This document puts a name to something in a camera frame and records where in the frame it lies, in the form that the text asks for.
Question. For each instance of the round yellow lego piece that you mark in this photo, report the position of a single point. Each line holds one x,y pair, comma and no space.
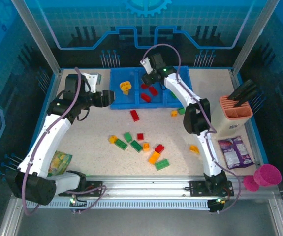
125,86

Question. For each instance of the yellow lego brick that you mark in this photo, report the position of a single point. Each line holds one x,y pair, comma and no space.
174,113
154,157
112,138
195,149
146,146

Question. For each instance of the small red lego brick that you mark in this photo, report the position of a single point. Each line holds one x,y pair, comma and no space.
140,136

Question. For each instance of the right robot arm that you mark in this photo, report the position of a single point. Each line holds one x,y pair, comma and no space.
198,115

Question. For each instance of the blue plastic bin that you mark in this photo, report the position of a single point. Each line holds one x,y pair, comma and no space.
186,78
158,99
117,76

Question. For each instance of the long green lego brick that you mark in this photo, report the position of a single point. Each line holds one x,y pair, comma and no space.
136,146
120,143
162,164

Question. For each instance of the green yellow snack bag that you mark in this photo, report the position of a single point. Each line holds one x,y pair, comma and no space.
57,162

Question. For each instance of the beige pink utensil holder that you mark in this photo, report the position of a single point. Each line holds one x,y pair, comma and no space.
226,120

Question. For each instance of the purple snack bag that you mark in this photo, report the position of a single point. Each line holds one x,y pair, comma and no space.
236,152

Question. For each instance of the small pink sponge cylinder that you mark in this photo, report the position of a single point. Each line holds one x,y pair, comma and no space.
250,184

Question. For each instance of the magenta plastic cup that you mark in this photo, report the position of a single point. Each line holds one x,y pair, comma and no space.
268,175

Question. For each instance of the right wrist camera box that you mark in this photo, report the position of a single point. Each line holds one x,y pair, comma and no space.
146,66

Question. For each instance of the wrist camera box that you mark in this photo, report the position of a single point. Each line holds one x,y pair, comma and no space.
93,79
146,66

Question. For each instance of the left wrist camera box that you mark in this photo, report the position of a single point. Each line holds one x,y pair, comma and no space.
93,79

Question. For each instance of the aluminium frame post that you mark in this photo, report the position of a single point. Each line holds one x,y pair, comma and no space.
39,39
253,39

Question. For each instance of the aluminium rail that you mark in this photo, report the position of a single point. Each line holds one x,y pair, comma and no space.
143,186

